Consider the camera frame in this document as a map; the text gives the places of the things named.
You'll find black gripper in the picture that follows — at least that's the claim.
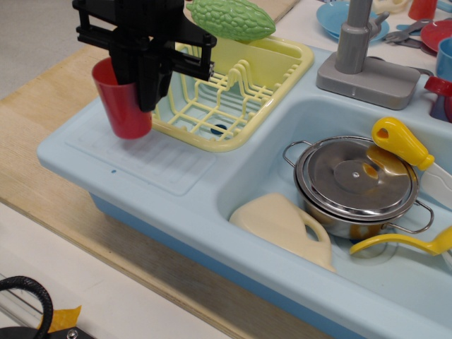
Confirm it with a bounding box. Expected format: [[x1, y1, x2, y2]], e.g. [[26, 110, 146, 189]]
[[72, 1, 217, 112]]

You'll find red plastic cup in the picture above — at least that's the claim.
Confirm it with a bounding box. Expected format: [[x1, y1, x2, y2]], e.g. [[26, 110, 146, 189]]
[[92, 57, 152, 140]]

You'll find orange plastic cup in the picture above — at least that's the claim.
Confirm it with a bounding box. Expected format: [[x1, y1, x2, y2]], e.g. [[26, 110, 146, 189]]
[[408, 0, 437, 20]]

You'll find blue plastic cup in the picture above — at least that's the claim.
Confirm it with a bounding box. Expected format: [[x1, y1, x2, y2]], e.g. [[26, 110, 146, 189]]
[[436, 37, 452, 81]]

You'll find green bitter melon toy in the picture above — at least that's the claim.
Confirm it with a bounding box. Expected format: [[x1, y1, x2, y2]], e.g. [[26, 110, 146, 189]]
[[186, 0, 276, 42]]

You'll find yellow plastic dish rack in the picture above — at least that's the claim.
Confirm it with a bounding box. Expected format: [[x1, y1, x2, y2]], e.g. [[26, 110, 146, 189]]
[[153, 36, 314, 153]]

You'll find cream plastic mug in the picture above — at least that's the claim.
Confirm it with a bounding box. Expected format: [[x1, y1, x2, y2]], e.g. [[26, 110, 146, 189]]
[[230, 193, 336, 272]]

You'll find blue plastic plate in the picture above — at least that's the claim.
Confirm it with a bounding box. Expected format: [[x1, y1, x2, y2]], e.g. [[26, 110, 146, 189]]
[[316, 1, 390, 42]]

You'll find grey toy faucet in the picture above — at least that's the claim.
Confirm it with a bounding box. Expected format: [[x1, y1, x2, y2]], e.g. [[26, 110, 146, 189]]
[[316, 1, 420, 110]]

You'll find steel pot lid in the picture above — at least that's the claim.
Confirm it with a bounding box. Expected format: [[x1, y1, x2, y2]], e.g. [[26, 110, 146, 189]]
[[296, 137, 419, 221]]

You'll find light blue toy sink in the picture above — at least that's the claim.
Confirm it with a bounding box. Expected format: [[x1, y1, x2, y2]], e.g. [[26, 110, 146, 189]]
[[37, 49, 451, 338]]

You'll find cream plastic toy item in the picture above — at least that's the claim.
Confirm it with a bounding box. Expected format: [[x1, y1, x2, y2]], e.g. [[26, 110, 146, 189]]
[[371, 0, 410, 14]]

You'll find grey plastic fork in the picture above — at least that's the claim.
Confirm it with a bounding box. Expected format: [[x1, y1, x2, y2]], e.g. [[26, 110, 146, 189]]
[[383, 19, 433, 49]]

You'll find yellow tape piece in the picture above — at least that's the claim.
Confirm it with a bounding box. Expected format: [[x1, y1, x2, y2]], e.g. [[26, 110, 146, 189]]
[[48, 305, 82, 333]]

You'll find blue plastic utensil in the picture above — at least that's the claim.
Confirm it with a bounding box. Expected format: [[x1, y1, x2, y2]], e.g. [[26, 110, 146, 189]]
[[395, 19, 452, 32]]

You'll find black base with screw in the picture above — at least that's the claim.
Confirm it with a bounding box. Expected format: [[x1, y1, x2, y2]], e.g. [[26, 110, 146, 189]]
[[1, 326, 93, 339]]

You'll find red plastic plate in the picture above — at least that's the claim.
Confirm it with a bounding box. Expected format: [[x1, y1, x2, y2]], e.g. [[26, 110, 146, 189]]
[[420, 19, 452, 52]]

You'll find yellow plastic spoon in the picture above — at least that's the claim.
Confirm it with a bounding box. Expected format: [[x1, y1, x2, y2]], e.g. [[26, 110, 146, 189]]
[[349, 227, 451, 256]]

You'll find steel pot with handles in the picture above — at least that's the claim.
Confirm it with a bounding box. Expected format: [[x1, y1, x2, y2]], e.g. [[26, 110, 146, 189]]
[[282, 136, 434, 240]]

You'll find black cable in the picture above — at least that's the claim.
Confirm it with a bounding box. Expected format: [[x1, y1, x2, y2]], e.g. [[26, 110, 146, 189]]
[[0, 275, 54, 339]]

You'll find yellow handled toy knife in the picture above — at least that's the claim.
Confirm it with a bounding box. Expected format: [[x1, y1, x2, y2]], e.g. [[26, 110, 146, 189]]
[[371, 117, 451, 210]]

